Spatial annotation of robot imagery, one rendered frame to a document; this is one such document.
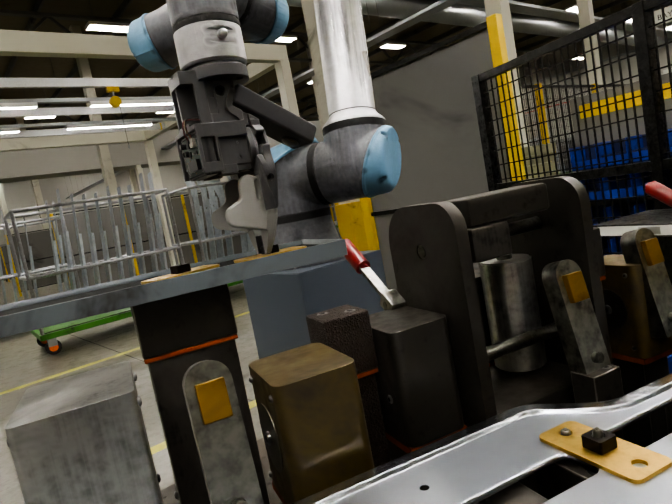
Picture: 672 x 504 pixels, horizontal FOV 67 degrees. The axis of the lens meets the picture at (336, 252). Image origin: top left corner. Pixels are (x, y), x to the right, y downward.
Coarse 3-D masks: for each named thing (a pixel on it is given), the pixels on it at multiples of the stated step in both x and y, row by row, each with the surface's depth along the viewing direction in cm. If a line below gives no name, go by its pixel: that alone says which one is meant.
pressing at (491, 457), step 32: (512, 416) 44; (544, 416) 43; (576, 416) 42; (608, 416) 41; (640, 416) 41; (448, 448) 41; (480, 448) 40; (512, 448) 39; (544, 448) 39; (352, 480) 38; (384, 480) 38; (416, 480) 38; (448, 480) 37; (480, 480) 36; (512, 480) 36; (608, 480) 33
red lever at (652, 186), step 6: (648, 186) 77; (654, 186) 76; (660, 186) 76; (666, 186) 76; (648, 192) 77; (654, 192) 76; (660, 192) 75; (666, 192) 75; (660, 198) 76; (666, 198) 75; (666, 204) 75
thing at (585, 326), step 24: (552, 264) 55; (576, 264) 54; (552, 288) 54; (576, 288) 53; (552, 312) 55; (576, 312) 53; (576, 336) 53; (600, 336) 54; (576, 360) 53; (600, 360) 52
